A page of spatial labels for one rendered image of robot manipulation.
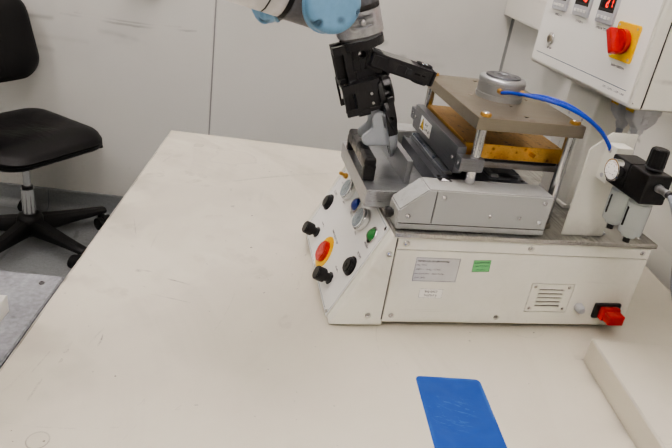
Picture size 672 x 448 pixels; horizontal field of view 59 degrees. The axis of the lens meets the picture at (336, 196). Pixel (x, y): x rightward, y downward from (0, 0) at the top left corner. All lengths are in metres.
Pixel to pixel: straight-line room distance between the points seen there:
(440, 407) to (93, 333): 0.51
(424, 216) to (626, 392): 0.38
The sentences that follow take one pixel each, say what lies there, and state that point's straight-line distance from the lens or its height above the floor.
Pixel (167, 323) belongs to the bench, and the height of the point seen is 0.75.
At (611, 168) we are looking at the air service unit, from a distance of 0.96.
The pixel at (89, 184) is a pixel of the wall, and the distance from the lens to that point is 2.89.
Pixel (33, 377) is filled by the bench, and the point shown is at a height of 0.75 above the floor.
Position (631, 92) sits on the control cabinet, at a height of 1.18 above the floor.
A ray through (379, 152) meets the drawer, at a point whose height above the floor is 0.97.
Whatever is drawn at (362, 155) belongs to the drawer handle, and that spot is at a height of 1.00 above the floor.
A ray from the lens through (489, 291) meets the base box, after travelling 1.03.
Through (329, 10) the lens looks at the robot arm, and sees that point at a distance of 0.75.
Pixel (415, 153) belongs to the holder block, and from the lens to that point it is 1.07.
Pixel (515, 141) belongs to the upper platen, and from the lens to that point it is 1.02.
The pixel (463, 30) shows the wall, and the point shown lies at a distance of 2.57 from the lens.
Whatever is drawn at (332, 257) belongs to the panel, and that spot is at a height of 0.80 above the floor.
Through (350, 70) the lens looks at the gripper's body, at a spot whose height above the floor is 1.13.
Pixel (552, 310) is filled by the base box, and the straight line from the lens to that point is 1.11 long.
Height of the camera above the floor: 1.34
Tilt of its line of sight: 24 degrees down
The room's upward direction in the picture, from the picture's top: 9 degrees clockwise
